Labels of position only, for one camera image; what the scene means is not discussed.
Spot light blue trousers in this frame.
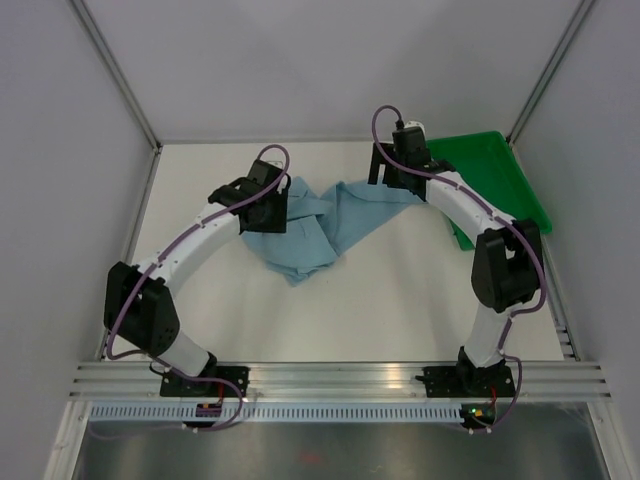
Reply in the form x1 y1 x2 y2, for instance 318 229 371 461
242 177 422 286

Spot green plastic tray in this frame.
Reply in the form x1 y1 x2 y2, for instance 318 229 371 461
427 131 552 234

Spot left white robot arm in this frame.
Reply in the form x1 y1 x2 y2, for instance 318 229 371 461
104 159 291 397

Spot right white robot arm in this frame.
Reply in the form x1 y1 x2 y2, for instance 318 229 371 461
369 118 547 396

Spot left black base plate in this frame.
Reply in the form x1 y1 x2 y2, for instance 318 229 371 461
160 365 250 398

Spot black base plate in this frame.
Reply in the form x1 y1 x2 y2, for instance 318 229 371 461
414 361 515 399
160 365 250 398

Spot left aluminium frame post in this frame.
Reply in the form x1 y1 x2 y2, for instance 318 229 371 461
68 0 162 153

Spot aluminium frame post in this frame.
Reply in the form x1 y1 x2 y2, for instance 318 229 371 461
68 0 162 153
506 0 598 147

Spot white slotted cable duct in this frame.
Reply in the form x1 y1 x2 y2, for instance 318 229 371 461
89 401 462 423

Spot right aluminium frame post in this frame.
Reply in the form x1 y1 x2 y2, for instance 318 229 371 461
506 0 598 147

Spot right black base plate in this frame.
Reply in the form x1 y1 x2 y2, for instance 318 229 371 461
414 361 515 399

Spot aluminium mounting rail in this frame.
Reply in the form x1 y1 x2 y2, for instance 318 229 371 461
68 361 612 403

